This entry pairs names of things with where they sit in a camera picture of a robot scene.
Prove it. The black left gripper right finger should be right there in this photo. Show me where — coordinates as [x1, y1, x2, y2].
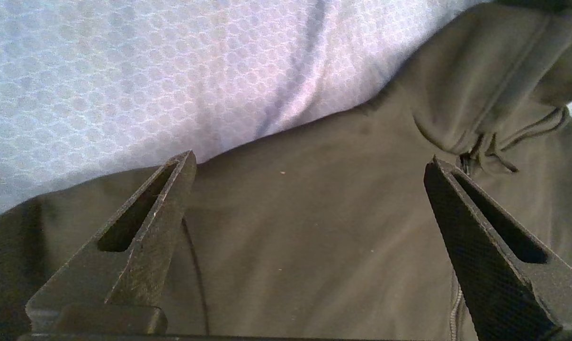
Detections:
[423, 156, 572, 341]

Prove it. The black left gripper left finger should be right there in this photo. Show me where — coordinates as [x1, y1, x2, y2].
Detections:
[26, 151, 197, 332]

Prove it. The black zip hoodie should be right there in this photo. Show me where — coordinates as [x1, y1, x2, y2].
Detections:
[0, 0, 572, 341]

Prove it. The blue bed sheet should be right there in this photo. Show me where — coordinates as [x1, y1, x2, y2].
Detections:
[0, 0, 572, 285]

